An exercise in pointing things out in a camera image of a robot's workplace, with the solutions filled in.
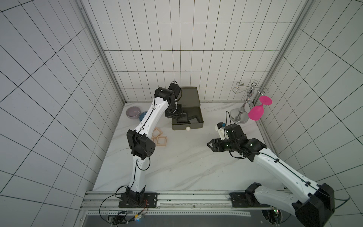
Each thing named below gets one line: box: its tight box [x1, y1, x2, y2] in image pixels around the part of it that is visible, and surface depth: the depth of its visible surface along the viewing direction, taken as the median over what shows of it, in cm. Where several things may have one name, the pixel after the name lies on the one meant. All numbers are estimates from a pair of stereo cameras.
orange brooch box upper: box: [151, 127, 163, 139], surface depth 102 cm
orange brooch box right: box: [155, 135, 168, 147], surface depth 97 cm
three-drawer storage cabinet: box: [171, 86, 204, 131], surface depth 90 cm
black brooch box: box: [176, 112, 191, 124], surface depth 87 cm
